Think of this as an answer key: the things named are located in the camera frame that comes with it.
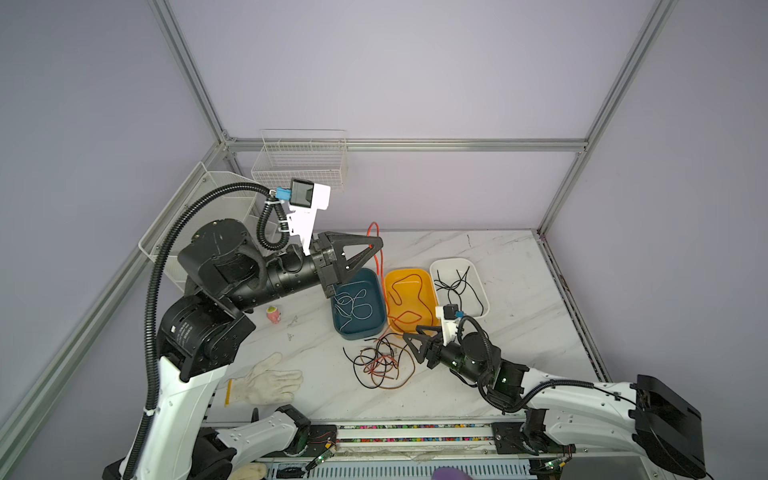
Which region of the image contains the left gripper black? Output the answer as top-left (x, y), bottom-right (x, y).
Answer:
top-left (229, 231), bottom-right (383, 313)

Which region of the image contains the purple object at edge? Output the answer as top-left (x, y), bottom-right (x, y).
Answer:
top-left (431, 467), bottom-right (472, 480)

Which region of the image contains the yellow plastic bin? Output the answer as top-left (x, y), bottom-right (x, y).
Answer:
top-left (384, 268), bottom-right (439, 335)

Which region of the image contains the dark teal plastic bin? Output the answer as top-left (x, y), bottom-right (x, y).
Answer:
top-left (331, 268), bottom-right (387, 341)

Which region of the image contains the black cable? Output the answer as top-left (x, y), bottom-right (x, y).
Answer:
top-left (343, 332), bottom-right (416, 391)
top-left (434, 266), bottom-right (486, 318)

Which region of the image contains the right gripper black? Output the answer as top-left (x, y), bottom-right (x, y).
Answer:
top-left (401, 323), bottom-right (485, 386)

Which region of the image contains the white work glove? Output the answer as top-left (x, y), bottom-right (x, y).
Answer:
top-left (225, 352), bottom-right (304, 407)

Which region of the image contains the upper white mesh shelf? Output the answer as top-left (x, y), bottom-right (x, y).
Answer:
top-left (137, 161), bottom-right (262, 292)

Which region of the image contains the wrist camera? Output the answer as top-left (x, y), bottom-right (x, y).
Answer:
top-left (276, 179), bottom-right (332, 255)
top-left (435, 304), bottom-right (464, 346)

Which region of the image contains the white plastic bin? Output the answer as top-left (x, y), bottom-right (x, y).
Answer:
top-left (429, 257), bottom-right (490, 320)

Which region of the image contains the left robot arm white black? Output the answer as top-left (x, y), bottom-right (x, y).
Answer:
top-left (103, 180), bottom-right (383, 479)

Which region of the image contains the red cable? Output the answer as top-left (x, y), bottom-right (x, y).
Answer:
top-left (367, 221), bottom-right (434, 331)

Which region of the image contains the small pink green ball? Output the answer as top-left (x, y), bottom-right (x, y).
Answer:
top-left (265, 305), bottom-right (281, 324)

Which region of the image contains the beige cloth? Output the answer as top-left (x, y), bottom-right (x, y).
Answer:
top-left (228, 462), bottom-right (268, 480)

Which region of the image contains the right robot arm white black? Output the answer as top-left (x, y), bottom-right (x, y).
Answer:
top-left (403, 316), bottom-right (708, 479)

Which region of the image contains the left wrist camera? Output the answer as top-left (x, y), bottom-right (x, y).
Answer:
top-left (276, 179), bottom-right (332, 255)

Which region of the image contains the white wire wall basket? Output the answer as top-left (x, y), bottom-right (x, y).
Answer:
top-left (251, 129), bottom-right (348, 191)

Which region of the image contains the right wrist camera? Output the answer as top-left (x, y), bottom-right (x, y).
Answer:
top-left (435, 304), bottom-right (464, 346)

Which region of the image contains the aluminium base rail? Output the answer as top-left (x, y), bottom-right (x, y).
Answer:
top-left (203, 415), bottom-right (661, 463)

